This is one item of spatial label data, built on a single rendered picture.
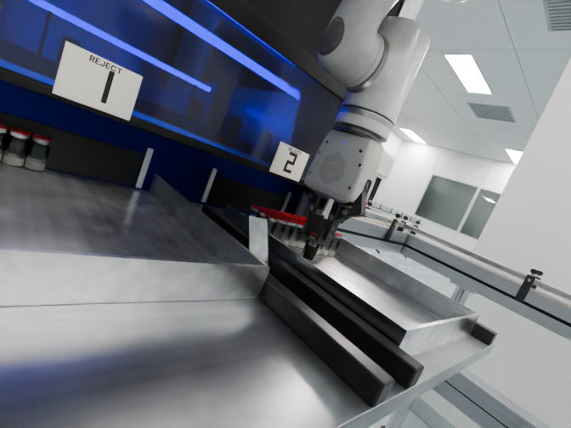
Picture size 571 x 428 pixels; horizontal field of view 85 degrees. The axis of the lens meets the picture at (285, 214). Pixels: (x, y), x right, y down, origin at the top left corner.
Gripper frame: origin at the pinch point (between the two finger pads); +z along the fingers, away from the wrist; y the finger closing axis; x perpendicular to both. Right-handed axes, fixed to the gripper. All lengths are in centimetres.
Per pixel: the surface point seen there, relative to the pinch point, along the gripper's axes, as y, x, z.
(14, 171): -18.4, -36.4, 5.8
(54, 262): 10.4, -35.3, 3.2
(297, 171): -15.7, 5.9, -6.8
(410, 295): 11.5, 16.0, 5.6
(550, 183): -2, 154, -46
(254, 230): 2.2, -14.5, 1.6
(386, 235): -27, 73, 4
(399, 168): -451, 804, -119
